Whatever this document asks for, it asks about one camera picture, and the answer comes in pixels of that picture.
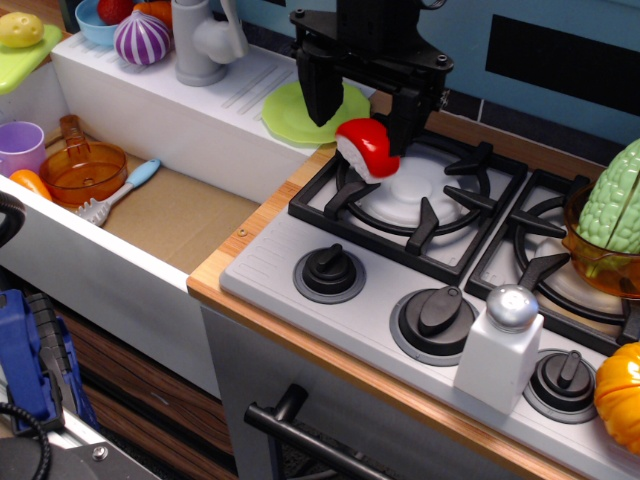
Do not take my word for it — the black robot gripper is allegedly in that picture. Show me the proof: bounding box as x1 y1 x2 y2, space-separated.
289 1 453 156

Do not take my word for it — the light green plastic plate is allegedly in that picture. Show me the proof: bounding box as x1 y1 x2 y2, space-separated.
261 81 371 145

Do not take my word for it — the left black burner grate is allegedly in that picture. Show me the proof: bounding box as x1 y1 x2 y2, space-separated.
288 132 528 284

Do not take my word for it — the black burner grate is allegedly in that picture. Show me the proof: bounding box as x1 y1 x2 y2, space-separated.
288 132 528 284
465 170 639 356

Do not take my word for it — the grey toy faucet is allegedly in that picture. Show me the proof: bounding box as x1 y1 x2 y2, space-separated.
171 1 249 87

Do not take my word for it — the grey stove top panel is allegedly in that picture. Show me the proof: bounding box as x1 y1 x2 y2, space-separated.
218 130 640 480

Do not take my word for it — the left black stove knob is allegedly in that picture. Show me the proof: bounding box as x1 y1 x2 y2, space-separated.
293 243 367 305

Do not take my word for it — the black stove knob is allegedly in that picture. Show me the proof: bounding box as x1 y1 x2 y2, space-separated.
389 286 479 367
523 349 597 425
293 243 367 305

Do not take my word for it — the orange toy carrot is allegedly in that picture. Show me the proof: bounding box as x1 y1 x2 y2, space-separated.
134 1 173 30

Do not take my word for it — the purple striped toy onion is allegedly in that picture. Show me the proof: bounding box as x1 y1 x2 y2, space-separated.
113 10 171 66

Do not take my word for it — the right black burner grate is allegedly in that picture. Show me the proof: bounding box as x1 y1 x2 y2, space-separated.
465 170 639 356

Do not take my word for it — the white toy sink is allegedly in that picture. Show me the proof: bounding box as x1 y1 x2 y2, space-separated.
1 34 312 395

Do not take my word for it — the middle black stove knob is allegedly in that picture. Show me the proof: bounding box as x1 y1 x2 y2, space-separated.
389 286 479 367

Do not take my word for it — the red toy strawberry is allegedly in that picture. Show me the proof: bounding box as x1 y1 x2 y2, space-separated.
97 0 134 25

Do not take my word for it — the blue plastic bowl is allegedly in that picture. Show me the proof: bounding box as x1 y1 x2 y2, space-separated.
75 0 119 47

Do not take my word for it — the green toy cabbage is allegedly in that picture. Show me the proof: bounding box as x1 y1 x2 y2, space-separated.
576 140 639 255

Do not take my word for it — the white salt shaker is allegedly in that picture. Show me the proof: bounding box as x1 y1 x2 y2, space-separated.
453 284 544 415

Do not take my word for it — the orange transparent toy pan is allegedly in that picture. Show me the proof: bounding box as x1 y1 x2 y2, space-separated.
39 115 128 207

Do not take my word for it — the orange transparent toy pot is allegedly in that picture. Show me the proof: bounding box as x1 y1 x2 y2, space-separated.
562 183 639 300

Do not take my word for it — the purple plastic cup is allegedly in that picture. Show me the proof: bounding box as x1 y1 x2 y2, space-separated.
0 121 46 177

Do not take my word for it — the green cutting board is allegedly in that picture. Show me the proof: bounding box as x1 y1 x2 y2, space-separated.
0 24 63 95

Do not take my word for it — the orange toy pepper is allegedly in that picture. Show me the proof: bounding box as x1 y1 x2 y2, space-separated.
9 169 53 201

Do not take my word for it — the yellow toy potato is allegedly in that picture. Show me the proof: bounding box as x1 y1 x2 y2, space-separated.
1 12 44 48

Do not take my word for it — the right black stove knob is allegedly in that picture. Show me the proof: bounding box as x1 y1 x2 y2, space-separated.
523 349 597 425

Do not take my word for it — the orange toy pumpkin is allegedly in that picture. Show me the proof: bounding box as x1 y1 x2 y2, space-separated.
594 342 639 455

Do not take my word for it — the blue clamp tool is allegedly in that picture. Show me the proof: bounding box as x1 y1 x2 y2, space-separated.
1 289 100 430

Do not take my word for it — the blue handled pasta spoon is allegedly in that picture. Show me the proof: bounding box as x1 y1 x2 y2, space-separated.
75 159 161 227

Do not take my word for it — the black oven door handle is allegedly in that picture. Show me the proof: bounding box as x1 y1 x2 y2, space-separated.
244 384 390 479

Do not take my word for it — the black cable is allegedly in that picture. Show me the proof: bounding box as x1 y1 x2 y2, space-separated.
0 401 54 480

